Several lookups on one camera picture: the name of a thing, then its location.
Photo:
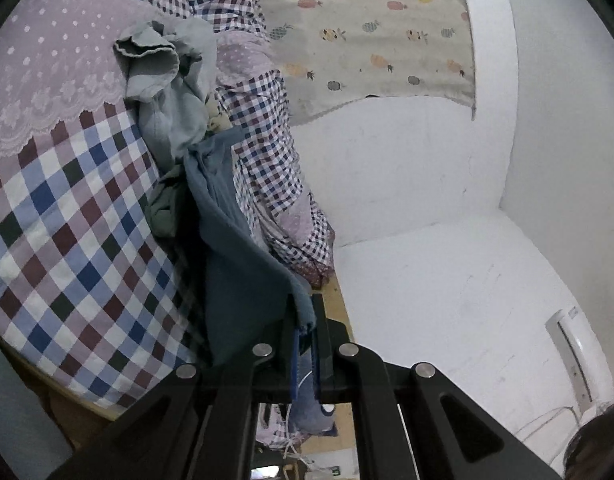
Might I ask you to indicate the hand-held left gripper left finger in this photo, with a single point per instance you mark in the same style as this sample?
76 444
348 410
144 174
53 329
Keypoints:
292 355

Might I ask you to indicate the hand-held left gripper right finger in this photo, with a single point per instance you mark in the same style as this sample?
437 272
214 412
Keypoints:
316 375

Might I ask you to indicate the blue sweatshirt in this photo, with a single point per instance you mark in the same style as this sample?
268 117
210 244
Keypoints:
237 260

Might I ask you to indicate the dark green T-shirt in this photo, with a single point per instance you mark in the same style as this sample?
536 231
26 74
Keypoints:
164 210

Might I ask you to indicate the light grey sweatshirt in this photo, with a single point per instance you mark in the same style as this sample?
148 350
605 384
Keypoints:
172 110

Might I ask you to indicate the blue printed pillow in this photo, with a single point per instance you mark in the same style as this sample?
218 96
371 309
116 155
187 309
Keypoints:
309 417

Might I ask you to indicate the wooden headboard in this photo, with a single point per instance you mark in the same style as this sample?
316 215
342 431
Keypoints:
339 310

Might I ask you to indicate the checked quilt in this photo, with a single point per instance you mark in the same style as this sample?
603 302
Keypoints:
267 160

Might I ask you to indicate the beige garment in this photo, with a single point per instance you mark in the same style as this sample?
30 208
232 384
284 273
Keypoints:
219 121

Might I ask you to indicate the white air conditioner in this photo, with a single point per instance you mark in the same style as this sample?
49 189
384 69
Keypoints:
574 360

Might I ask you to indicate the person's head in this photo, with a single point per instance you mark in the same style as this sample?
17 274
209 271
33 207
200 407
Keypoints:
602 445

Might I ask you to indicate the pineapple print curtain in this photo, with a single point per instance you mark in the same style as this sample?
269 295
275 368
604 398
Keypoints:
377 35

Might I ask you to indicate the wooden bed frame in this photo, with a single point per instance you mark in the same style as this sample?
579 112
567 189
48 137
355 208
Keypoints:
62 410

